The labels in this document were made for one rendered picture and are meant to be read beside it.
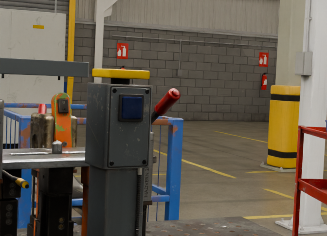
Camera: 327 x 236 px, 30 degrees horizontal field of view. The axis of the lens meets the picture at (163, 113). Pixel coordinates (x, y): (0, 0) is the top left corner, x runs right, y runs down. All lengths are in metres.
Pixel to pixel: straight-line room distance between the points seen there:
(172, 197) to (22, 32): 6.18
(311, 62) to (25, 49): 5.08
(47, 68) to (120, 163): 0.17
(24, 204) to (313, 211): 2.76
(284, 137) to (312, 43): 3.27
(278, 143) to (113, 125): 7.30
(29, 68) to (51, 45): 8.31
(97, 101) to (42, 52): 8.19
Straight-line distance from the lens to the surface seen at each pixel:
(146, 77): 0.82
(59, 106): 1.30
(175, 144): 3.01
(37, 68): 0.72
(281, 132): 8.00
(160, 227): 1.86
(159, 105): 0.92
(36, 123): 1.35
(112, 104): 0.79
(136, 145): 0.82
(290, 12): 8.08
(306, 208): 4.95
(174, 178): 3.04
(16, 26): 8.94
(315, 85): 4.86
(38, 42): 8.99
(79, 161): 1.09
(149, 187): 1.02
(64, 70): 0.73
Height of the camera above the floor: 1.15
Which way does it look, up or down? 3 degrees down
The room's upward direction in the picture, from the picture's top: 3 degrees clockwise
